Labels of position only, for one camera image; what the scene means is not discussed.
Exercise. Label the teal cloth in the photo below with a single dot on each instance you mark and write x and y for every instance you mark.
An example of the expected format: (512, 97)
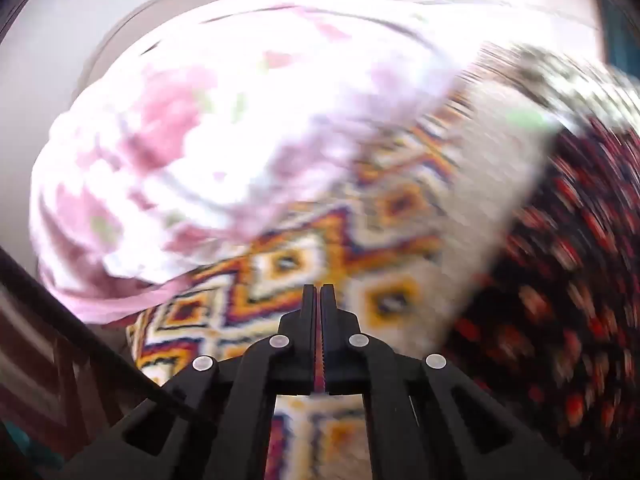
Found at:
(22, 452)

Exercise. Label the patterned woven blanket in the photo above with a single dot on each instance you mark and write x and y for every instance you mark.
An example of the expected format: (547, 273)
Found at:
(395, 210)

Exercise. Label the teal door frame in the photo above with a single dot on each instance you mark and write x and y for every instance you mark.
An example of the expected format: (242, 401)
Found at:
(617, 35)

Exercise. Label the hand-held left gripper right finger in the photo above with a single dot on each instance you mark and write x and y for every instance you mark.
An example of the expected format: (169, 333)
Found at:
(326, 320)

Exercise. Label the red striped rug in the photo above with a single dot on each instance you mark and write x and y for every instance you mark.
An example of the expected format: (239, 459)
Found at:
(40, 360)

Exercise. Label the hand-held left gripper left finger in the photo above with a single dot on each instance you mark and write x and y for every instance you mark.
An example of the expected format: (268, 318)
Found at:
(309, 320)

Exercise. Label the black red-printed garment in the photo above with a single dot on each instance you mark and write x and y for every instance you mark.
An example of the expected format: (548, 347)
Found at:
(565, 285)

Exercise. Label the olive white-dotted cloth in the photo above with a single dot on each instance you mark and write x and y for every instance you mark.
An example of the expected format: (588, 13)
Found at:
(580, 85)

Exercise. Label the pink floral quilt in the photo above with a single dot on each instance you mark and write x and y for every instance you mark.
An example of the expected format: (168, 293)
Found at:
(200, 150)

